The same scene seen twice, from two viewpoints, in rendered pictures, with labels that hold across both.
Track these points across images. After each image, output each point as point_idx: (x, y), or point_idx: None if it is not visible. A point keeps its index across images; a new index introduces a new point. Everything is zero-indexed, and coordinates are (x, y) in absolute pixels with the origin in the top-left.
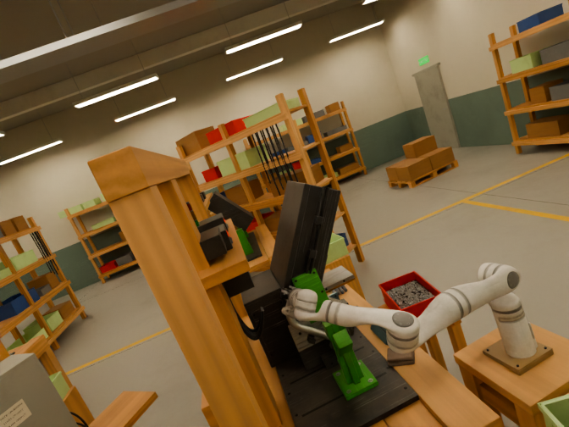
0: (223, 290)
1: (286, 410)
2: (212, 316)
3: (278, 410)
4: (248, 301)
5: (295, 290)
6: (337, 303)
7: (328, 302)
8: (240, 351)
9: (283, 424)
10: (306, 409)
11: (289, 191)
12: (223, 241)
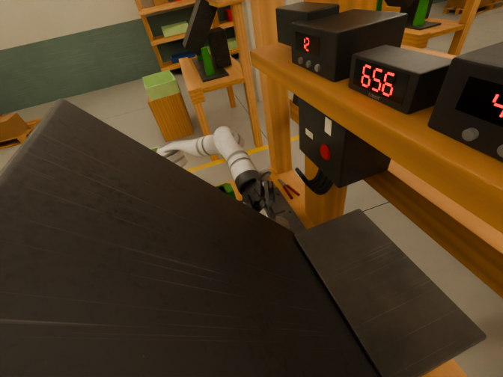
0: None
1: (305, 224)
2: (254, 32)
3: (313, 224)
4: (353, 214)
5: (242, 164)
6: (199, 138)
7: (205, 136)
8: None
9: (303, 212)
10: (281, 215)
11: (49, 332)
12: (290, 35)
